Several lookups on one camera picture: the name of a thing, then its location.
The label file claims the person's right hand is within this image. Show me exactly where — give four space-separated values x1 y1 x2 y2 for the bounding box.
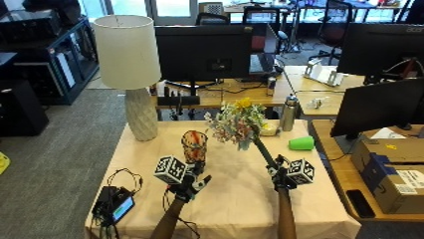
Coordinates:
264 153 302 192

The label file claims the person's left hand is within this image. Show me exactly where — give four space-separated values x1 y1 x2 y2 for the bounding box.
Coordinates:
169 162 213 202

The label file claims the orange patterned glass vase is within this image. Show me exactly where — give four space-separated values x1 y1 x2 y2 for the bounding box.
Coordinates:
181 129 212 167

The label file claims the colourful flower bouquet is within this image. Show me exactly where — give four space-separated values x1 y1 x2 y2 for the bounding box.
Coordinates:
204 97 282 171

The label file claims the white marker cube right glove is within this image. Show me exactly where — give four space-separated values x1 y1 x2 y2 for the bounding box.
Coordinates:
285 158 317 185

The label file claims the white marker cube glove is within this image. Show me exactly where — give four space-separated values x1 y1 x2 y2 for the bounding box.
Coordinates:
285 158 317 185
153 155 190 185

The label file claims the white marker cube left glove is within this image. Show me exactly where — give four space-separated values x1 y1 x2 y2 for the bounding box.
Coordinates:
153 155 190 185

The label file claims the green plastic cup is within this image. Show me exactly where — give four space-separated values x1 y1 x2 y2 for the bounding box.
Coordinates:
287 135 317 151

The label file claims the beige tablecloth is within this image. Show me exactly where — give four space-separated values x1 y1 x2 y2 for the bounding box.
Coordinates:
84 119 363 239

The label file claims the wooden desk with boxes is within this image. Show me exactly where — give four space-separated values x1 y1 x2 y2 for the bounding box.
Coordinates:
310 119 424 223

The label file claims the steel water bottle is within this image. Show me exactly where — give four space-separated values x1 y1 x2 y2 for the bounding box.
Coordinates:
279 95 299 132

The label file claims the black device with lit screen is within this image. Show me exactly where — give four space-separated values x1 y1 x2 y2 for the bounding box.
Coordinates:
91 185 137 228

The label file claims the light wooden desk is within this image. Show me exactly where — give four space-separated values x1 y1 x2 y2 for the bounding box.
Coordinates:
282 65 369 118

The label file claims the black phone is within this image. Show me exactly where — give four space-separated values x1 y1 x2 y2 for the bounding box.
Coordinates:
345 188 378 219

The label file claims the silver drink can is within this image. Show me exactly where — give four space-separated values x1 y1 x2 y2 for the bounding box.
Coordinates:
265 76 278 98

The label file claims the black power strip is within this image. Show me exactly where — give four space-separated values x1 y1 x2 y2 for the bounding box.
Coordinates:
157 95 202 108

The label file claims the white paper sheet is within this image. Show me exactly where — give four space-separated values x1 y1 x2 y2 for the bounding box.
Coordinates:
370 126 408 140

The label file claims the plain cardboard box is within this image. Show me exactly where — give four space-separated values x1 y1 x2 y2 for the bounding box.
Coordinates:
350 136 424 174

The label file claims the cardboard box with blue tape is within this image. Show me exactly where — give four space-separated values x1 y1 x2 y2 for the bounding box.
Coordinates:
361 154 424 215

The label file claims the black tilted monitor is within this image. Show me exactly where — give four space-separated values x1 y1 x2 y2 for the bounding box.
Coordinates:
330 77 424 154

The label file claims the white device stand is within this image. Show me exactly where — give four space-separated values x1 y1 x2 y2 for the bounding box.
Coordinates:
303 58 346 88

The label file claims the open laptop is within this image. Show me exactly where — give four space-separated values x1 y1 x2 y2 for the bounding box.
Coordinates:
248 23 281 76

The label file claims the black monitor with stand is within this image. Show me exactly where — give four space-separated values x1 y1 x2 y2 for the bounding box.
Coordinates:
155 24 254 98

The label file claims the white table lamp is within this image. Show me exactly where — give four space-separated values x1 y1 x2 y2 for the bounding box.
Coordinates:
92 14 164 142

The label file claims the large black monitor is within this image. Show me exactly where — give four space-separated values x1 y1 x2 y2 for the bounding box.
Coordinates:
335 22 424 85

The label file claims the black red office chair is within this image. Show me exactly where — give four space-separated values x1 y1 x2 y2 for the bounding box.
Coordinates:
315 0 355 66

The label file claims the yellow floor object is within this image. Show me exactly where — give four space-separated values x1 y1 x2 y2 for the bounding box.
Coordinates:
0 151 12 176

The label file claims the black box case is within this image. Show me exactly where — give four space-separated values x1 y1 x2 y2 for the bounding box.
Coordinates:
0 79 51 137

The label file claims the black storage cabinet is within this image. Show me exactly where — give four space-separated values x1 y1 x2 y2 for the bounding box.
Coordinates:
0 14 101 107

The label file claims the black glove cable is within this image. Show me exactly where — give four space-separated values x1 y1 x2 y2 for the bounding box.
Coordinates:
161 188 202 239

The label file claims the black looped cable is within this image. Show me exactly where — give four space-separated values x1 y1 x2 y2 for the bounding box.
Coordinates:
107 167 145 195

